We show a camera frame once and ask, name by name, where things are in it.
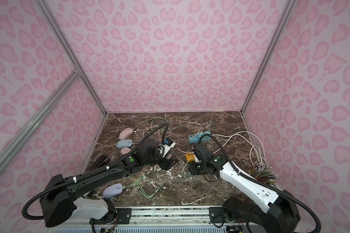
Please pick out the blue power strip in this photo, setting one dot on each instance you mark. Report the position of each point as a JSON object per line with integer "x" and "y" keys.
{"x": 195, "y": 138}

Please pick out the pink wireless mouse near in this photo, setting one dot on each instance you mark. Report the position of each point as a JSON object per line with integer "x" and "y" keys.
{"x": 125, "y": 150}

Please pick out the orange power strip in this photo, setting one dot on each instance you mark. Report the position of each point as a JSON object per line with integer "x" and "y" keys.
{"x": 190, "y": 157}

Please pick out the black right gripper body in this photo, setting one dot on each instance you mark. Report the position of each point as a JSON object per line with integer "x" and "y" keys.
{"x": 194, "y": 168}

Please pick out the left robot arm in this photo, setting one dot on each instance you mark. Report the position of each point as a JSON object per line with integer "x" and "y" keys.
{"x": 55, "y": 204}

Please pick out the light blue wireless mouse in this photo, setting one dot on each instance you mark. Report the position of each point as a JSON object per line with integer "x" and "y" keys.
{"x": 125, "y": 143}

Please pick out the pink wireless mouse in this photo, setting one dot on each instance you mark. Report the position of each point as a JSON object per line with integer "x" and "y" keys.
{"x": 125, "y": 150}
{"x": 125, "y": 133}

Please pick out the lavender wireless mouse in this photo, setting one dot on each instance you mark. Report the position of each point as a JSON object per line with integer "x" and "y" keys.
{"x": 112, "y": 191}

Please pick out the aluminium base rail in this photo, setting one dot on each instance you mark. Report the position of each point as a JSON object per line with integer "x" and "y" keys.
{"x": 162, "y": 219}

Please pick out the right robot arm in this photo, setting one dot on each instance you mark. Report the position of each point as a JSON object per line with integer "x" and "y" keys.
{"x": 273, "y": 209}

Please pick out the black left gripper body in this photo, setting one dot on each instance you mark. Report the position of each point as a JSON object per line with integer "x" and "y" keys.
{"x": 166, "y": 160}

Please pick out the pink wireless mouse far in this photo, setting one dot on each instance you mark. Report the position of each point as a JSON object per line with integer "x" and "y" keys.
{"x": 125, "y": 133}

